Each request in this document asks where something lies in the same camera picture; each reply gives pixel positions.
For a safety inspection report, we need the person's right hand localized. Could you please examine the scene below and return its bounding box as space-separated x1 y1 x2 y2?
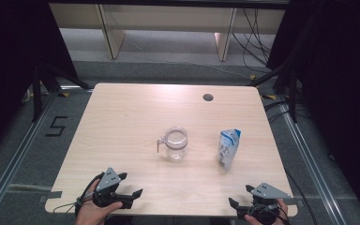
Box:
244 199 291 225

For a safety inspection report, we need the bundle of black cables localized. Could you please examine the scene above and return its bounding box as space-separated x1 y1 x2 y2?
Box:
231 8 273 74

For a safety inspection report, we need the clear glass pitcher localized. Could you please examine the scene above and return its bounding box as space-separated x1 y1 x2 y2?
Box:
157 126 189 162

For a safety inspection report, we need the thin left wrist strap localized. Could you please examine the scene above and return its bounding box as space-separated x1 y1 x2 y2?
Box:
52 200 83 215

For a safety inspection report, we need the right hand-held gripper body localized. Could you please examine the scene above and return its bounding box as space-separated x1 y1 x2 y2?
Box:
237 182 291 225

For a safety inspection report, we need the black metal stand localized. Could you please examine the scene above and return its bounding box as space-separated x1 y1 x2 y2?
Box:
31 60 93 123
247 62 299 124

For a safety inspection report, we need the beige wooden desk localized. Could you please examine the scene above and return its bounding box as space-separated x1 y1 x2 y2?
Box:
49 3 287 63

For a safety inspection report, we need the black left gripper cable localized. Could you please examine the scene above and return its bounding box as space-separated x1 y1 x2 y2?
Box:
74 172 105 217

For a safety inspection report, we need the person's left hand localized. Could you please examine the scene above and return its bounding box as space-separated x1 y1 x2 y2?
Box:
74 200 124 225

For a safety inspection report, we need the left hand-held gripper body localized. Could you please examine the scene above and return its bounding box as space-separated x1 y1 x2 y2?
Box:
92 167 135 210

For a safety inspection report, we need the white and blue bag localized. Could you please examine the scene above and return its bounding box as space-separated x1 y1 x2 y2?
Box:
217 127 242 173

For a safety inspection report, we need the black curtain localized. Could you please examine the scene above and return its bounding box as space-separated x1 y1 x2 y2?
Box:
266 0 360 219
0 0 79 160

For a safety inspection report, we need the metal floor rail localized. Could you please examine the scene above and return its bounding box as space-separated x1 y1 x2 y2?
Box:
277 95 348 225
0 90 59 221

